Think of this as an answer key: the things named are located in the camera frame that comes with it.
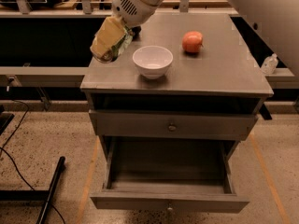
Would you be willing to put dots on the white bowl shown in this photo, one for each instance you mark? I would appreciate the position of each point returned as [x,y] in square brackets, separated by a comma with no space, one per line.
[152,62]

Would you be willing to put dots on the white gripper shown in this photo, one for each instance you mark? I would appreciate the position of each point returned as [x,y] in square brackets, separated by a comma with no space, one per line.
[132,8]

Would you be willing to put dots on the grey wooden drawer cabinet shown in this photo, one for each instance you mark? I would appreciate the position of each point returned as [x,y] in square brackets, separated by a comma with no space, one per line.
[221,78]

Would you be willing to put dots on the green soda can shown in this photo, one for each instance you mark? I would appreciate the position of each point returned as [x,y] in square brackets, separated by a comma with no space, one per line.
[115,51]

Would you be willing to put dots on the grey metal rail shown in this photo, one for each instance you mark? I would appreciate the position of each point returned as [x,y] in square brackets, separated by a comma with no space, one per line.
[66,77]

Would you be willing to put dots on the clear sanitizer bottle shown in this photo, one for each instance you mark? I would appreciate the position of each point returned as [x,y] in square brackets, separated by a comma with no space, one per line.
[269,64]

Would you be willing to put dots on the dark crumpled chip bag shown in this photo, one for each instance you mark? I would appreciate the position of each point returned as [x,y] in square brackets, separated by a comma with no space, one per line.
[136,30]

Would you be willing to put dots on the black floor stand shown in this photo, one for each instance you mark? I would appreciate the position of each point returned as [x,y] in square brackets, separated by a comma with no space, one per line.
[42,196]

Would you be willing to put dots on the closed grey top drawer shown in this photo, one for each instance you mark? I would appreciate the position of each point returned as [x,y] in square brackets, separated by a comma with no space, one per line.
[172,125]

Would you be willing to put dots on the red apple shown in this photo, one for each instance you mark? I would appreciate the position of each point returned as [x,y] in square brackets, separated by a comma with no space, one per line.
[192,42]

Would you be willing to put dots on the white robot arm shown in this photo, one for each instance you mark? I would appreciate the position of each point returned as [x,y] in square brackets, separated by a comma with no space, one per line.
[277,21]

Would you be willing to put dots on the open grey middle drawer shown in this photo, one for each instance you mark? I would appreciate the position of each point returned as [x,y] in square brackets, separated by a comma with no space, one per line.
[170,175]

